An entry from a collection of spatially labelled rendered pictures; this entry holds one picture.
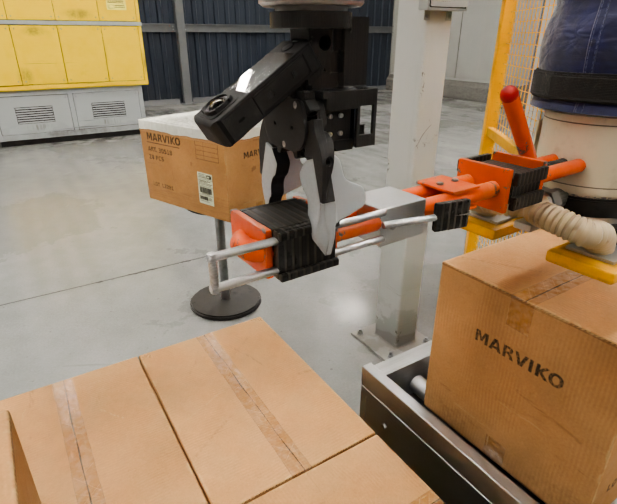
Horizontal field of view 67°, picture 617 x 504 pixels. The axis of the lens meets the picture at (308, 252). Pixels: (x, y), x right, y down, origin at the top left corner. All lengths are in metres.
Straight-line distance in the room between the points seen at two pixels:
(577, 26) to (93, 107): 7.32
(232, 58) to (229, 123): 11.47
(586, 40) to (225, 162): 1.55
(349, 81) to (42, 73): 7.27
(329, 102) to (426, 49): 1.51
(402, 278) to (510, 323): 1.21
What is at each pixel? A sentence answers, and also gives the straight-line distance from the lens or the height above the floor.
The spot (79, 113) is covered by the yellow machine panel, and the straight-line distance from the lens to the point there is 7.79.
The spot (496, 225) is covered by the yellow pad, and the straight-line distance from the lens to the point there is 0.86.
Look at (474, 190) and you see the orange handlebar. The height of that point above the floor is 1.21.
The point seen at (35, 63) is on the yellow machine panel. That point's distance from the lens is 7.64.
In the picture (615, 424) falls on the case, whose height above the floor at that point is 0.81.
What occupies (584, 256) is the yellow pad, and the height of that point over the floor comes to 1.10.
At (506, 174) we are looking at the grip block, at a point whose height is 1.23.
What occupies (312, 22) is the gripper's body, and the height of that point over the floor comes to 1.40.
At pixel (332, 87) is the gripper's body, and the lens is 0.45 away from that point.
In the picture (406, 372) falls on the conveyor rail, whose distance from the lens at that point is 1.32.
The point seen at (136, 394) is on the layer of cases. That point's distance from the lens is 1.35.
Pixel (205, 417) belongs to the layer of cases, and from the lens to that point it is 1.24.
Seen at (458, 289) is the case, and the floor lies 0.90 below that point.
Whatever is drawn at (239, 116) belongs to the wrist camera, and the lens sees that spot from 0.39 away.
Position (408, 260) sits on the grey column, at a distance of 2.13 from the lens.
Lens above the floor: 1.39
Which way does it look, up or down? 25 degrees down
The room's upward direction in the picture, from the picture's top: straight up
